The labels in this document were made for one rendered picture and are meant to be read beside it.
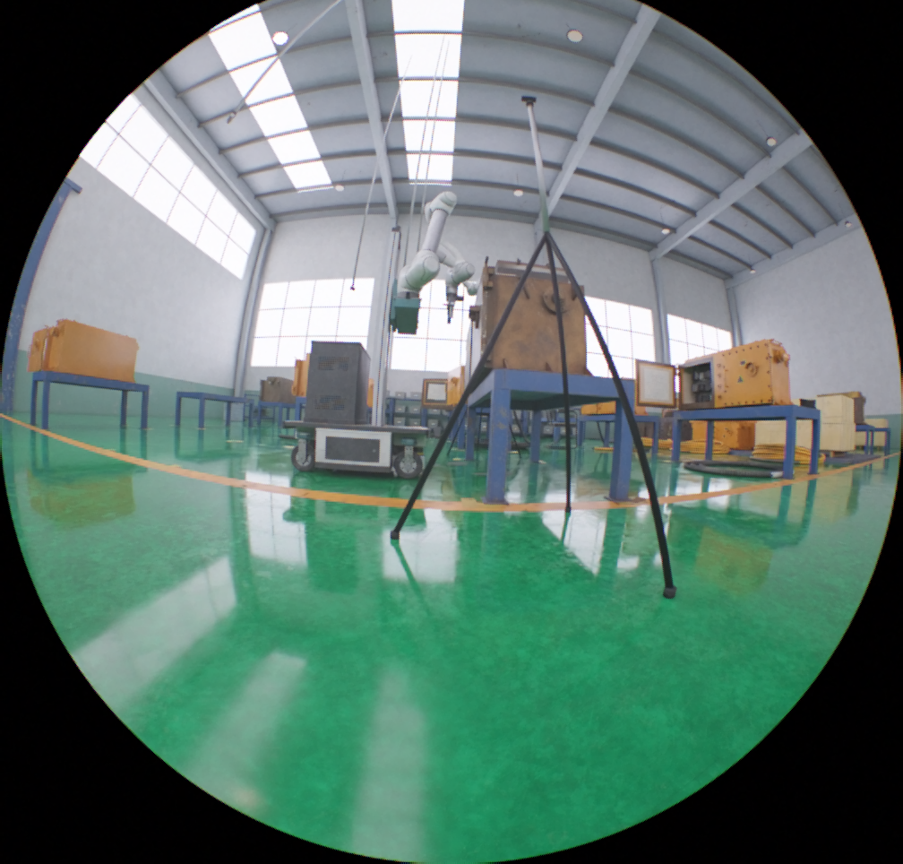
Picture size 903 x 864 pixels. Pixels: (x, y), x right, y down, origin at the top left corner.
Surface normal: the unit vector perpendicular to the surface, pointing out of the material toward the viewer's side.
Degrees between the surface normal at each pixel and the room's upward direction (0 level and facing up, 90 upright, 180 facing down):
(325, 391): 90
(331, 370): 90
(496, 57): 180
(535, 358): 90
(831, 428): 90
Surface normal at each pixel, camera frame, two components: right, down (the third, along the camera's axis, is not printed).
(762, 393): -1.00, -0.05
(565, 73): -0.05, 1.00
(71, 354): 1.00, 0.05
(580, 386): 0.02, -0.04
